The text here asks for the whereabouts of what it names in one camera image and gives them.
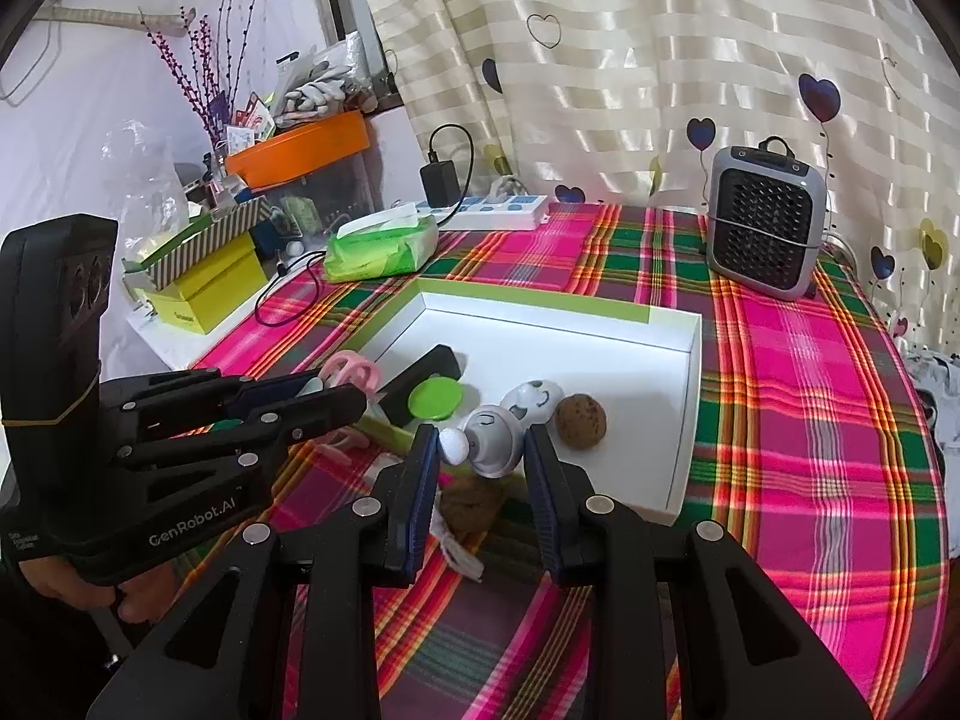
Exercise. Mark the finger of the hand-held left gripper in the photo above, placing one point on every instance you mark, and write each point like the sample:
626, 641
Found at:
322, 409
277, 390

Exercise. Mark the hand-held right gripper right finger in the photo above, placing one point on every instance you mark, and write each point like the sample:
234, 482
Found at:
544, 502

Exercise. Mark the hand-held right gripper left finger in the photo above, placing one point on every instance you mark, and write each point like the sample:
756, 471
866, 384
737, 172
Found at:
420, 495

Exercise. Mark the brown walnut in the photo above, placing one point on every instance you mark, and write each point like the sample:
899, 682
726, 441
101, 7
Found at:
472, 506
581, 420

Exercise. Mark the small white round knob device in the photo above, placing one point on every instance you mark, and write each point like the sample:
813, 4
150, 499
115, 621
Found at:
491, 439

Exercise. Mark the green and white suction holder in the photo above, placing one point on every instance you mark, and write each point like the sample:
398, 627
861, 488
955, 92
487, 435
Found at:
435, 399

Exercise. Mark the white egg-shaped smiley toy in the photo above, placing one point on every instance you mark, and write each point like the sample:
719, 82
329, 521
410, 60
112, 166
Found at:
532, 399

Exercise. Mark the black rectangular speaker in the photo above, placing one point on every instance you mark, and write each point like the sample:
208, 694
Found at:
427, 367

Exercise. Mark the green and white cardboard box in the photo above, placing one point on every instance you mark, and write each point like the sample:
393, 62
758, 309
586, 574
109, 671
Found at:
600, 345

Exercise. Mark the person's left hand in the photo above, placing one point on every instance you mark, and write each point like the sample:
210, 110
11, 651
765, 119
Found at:
142, 592

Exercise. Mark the yellow cardboard box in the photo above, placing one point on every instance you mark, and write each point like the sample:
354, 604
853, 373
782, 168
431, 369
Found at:
217, 285

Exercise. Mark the large clear plastic bag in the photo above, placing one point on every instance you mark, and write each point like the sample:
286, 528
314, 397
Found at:
146, 180

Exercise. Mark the striped box lid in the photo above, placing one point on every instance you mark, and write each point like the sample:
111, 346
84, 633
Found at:
210, 236

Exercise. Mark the green tissue pack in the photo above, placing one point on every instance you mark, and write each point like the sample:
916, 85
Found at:
379, 247

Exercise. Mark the orange-lidded plastic container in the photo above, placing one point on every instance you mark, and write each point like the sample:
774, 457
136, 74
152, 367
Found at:
300, 146

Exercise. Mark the plaid tablecloth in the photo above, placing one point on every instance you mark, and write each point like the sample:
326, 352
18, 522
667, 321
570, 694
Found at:
787, 427

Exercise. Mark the black power adapter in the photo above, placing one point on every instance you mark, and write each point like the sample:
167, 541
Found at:
439, 181

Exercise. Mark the white power strip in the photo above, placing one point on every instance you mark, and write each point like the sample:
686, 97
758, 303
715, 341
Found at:
502, 211

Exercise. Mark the purple flower branches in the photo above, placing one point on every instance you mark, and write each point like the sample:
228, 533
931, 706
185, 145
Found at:
202, 75

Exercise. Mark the white work gloves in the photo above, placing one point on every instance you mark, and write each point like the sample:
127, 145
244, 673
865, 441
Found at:
315, 94

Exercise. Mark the beige wrapped rod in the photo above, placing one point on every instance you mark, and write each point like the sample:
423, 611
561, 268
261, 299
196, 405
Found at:
112, 19

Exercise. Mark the grey desk fan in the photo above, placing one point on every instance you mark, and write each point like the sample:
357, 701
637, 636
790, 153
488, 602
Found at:
765, 221

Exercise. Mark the white cloth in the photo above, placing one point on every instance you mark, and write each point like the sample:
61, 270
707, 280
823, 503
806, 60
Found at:
934, 390

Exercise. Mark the cream heart-print curtain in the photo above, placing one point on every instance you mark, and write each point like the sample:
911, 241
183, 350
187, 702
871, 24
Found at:
600, 90

